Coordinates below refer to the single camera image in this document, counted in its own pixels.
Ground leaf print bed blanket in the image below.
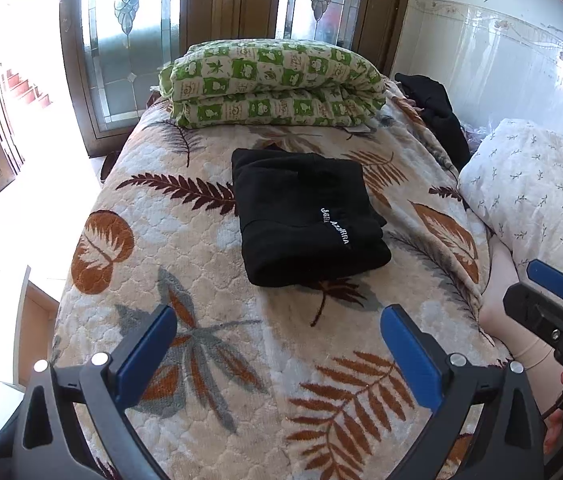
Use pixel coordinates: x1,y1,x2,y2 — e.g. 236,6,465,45
49,77,517,480

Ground white floral pillow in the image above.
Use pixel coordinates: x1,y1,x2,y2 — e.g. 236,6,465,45
457,119,563,291

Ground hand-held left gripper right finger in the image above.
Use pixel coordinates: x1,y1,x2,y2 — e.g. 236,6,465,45
380,304,547,480

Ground dark cloth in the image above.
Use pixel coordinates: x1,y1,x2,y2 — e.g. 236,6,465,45
394,73,472,173

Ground person's right hand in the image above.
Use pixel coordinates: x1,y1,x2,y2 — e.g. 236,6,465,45
544,370,563,456

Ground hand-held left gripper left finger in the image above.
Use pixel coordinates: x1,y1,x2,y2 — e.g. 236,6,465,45
0,304,178,480

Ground white bedside box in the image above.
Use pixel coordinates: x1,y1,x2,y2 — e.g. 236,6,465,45
9,264,63,388

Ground person's right forearm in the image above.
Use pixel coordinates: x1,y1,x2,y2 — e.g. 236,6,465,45
510,332,559,367

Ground stained glass window panel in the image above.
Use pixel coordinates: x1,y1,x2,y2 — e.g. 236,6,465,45
79,0,183,133
276,0,377,48

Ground green patterned folded quilt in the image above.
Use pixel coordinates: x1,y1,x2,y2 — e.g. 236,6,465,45
158,39,388,130

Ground red outdoor stairs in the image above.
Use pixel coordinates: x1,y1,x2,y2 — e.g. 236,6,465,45
0,55,56,112

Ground wooden window frame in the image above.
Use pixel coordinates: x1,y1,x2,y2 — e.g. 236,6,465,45
60,0,412,158

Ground black pants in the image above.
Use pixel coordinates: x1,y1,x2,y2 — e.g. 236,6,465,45
232,147,393,289

